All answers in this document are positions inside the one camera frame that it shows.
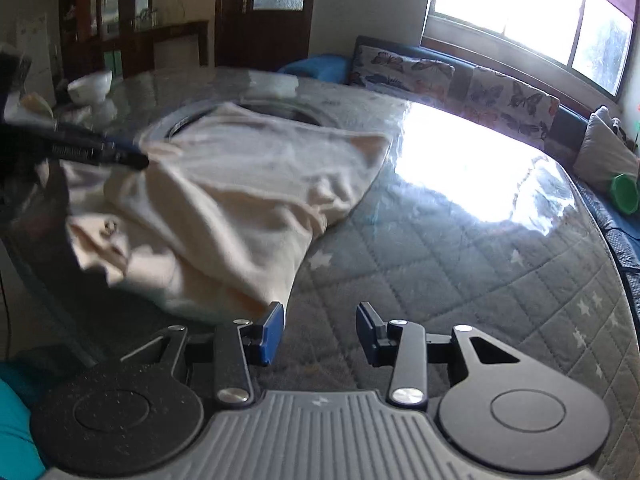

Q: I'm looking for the butterfly print cushion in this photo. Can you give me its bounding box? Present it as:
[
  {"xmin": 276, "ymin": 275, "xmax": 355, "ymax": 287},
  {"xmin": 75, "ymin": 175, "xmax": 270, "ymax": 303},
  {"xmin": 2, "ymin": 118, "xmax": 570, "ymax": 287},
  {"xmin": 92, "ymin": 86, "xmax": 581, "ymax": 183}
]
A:
[
  {"xmin": 349, "ymin": 45, "xmax": 456, "ymax": 107},
  {"xmin": 464, "ymin": 67, "xmax": 561, "ymax": 150}
]

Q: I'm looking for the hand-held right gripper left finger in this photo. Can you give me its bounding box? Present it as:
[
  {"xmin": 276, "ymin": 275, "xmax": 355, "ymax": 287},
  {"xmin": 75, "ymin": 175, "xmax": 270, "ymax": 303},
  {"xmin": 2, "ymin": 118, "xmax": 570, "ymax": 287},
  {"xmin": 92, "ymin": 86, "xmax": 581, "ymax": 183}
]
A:
[{"xmin": 120, "ymin": 301, "xmax": 287, "ymax": 408}]

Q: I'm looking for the window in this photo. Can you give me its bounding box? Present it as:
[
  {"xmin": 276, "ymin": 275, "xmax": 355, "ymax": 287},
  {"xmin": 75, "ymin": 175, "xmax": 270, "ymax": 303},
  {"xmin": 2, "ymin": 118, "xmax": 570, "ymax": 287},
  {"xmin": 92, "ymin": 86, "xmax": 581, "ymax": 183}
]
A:
[{"xmin": 421, "ymin": 0, "xmax": 640, "ymax": 106}]

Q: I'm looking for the white bowl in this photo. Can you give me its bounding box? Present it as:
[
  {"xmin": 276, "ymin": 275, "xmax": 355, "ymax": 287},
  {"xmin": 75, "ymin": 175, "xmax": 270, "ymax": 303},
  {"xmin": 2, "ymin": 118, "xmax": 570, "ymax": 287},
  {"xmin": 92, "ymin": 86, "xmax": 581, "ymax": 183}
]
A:
[{"xmin": 67, "ymin": 70, "xmax": 114, "ymax": 106}]

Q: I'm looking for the cream garment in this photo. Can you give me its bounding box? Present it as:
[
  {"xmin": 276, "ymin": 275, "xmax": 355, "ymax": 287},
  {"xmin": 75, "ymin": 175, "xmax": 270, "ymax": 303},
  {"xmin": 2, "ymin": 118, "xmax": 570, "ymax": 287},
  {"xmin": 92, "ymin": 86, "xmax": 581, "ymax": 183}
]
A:
[{"xmin": 64, "ymin": 101, "xmax": 392, "ymax": 324}]

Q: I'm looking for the dark wooden side table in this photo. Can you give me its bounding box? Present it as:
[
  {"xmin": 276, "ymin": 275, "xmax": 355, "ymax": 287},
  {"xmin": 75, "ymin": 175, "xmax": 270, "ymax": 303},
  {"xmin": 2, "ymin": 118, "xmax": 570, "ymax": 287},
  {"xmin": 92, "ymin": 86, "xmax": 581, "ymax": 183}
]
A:
[{"xmin": 102, "ymin": 20, "xmax": 211, "ymax": 81}]

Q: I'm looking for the blue sofa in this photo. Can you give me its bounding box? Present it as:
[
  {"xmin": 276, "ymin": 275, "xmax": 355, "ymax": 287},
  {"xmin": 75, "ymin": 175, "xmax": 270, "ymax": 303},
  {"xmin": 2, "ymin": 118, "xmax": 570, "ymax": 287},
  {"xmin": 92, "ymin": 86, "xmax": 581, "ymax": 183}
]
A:
[{"xmin": 276, "ymin": 35, "xmax": 640, "ymax": 321}]

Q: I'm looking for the round black induction cooktop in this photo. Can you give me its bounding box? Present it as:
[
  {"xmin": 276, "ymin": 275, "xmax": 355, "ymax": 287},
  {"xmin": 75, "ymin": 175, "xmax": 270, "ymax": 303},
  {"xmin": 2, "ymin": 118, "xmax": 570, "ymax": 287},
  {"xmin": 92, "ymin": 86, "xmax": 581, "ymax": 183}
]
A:
[{"xmin": 164, "ymin": 96, "xmax": 328, "ymax": 142}]

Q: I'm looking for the grey pillow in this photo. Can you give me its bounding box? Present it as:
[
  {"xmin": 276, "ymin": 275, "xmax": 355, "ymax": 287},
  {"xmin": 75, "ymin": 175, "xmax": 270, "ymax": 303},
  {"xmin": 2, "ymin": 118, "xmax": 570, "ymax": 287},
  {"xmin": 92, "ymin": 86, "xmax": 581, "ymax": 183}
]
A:
[{"xmin": 572, "ymin": 109, "xmax": 640, "ymax": 196}]

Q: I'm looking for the green plastic basket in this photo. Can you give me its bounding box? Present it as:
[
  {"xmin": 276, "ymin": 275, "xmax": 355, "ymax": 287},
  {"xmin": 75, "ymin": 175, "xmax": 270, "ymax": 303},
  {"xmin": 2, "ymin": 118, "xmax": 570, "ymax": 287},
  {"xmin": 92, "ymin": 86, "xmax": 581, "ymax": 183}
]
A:
[{"xmin": 607, "ymin": 172, "xmax": 640, "ymax": 217}]

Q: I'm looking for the teal cloth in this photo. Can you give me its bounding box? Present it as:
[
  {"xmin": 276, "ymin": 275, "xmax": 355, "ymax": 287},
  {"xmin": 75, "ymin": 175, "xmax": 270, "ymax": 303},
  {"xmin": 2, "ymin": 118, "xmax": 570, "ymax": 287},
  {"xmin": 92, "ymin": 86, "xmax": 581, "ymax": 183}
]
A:
[{"xmin": 0, "ymin": 360, "xmax": 49, "ymax": 480}]

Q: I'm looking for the dark wooden glass cabinet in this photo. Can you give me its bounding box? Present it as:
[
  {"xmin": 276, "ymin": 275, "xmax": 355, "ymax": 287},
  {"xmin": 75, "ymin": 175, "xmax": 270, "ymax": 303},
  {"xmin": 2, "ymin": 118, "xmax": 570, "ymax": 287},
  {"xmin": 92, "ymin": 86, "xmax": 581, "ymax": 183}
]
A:
[{"xmin": 58, "ymin": 0, "xmax": 157, "ymax": 82}]

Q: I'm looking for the dark wooden door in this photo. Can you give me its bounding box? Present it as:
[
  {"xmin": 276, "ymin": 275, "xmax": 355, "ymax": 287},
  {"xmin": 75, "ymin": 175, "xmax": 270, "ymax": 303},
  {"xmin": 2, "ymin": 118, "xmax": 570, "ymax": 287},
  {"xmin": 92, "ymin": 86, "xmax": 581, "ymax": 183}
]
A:
[{"xmin": 215, "ymin": 0, "xmax": 319, "ymax": 70}]

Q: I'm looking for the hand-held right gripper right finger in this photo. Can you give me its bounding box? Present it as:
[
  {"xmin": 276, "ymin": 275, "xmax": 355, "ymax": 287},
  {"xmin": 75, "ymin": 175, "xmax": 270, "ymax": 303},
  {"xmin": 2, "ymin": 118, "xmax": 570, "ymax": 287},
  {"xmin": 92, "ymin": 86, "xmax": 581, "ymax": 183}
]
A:
[{"xmin": 355, "ymin": 301, "xmax": 543, "ymax": 407}]

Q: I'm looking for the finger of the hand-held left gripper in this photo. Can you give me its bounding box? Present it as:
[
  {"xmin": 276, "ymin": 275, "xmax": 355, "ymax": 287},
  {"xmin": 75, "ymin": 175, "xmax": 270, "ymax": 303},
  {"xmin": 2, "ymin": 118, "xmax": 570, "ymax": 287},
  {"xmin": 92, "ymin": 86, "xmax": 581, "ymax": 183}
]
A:
[
  {"xmin": 50, "ymin": 140, "xmax": 150, "ymax": 170},
  {"xmin": 53, "ymin": 122, "xmax": 144, "ymax": 154}
]

